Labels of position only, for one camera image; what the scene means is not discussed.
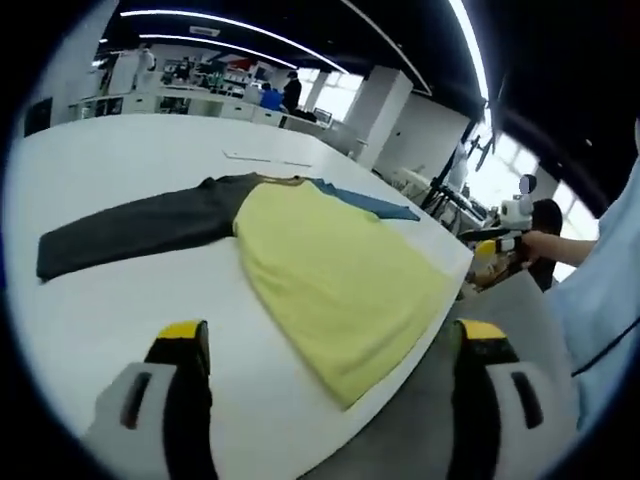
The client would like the yellow blue black garment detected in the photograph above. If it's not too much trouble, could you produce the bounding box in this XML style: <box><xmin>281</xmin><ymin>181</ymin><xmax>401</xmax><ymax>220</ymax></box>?
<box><xmin>36</xmin><ymin>172</ymin><xmax>457</xmax><ymax>412</ymax></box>

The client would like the black tripod stand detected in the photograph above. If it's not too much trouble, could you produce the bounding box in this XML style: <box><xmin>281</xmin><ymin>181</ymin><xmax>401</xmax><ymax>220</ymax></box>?
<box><xmin>418</xmin><ymin>118</ymin><xmax>482</xmax><ymax>212</ymax></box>

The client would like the thin black cable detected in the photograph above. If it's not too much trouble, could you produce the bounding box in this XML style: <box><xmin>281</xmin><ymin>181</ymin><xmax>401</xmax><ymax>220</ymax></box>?
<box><xmin>571</xmin><ymin>327</ymin><xmax>640</xmax><ymax>378</ymax></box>

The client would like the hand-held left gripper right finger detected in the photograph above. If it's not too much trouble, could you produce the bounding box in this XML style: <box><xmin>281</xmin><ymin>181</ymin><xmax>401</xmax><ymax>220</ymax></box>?
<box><xmin>447</xmin><ymin>317</ymin><xmax>581</xmax><ymax>480</ymax></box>

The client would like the person in light blue shirt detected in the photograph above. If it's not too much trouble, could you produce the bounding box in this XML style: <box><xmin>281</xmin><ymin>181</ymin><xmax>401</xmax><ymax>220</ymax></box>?
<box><xmin>547</xmin><ymin>162</ymin><xmax>640</xmax><ymax>434</ymax></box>

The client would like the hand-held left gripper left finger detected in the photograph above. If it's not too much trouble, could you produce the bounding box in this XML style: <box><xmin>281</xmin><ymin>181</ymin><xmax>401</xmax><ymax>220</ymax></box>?
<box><xmin>82</xmin><ymin>318</ymin><xmax>219</xmax><ymax>480</ymax></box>

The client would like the person's right hand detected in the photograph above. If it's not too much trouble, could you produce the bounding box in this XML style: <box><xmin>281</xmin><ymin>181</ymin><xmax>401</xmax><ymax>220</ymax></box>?
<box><xmin>519</xmin><ymin>231</ymin><xmax>556</xmax><ymax>269</ymax></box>

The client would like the black chair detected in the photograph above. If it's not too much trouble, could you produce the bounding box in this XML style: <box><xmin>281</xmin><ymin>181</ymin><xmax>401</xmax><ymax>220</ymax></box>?
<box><xmin>23</xmin><ymin>97</ymin><xmax>54</xmax><ymax>137</ymax></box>

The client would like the long white counter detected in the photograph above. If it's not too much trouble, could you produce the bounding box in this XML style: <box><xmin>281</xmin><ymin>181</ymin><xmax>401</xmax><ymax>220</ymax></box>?
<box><xmin>67</xmin><ymin>83</ymin><xmax>351</xmax><ymax>132</ymax></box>

